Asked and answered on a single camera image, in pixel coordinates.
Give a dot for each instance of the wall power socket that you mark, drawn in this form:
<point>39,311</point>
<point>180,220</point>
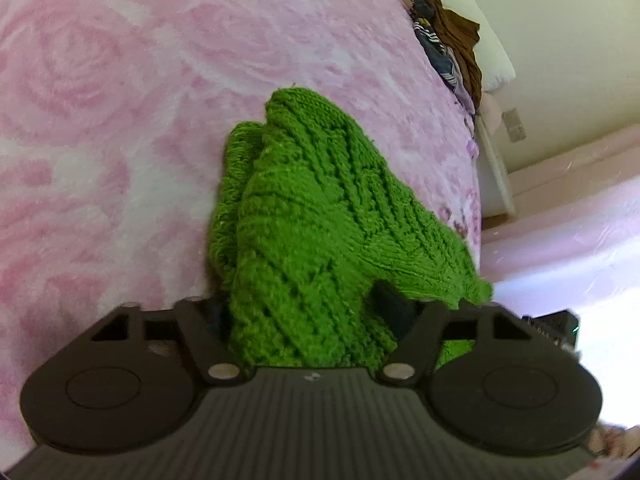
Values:
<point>514,127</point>

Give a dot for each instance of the brown and striped clothes pile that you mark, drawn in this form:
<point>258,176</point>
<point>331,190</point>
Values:
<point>448,40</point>

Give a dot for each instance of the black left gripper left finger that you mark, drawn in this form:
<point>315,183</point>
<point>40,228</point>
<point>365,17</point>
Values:
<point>205,326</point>

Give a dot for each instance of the green knitted sweater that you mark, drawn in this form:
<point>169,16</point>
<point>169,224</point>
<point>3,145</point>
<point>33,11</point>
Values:
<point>308,218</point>

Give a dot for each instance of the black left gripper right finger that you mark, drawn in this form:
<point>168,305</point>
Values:
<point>417,354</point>

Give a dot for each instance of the pink floral bed blanket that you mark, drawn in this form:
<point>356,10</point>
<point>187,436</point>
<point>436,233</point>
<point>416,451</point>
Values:
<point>114,115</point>

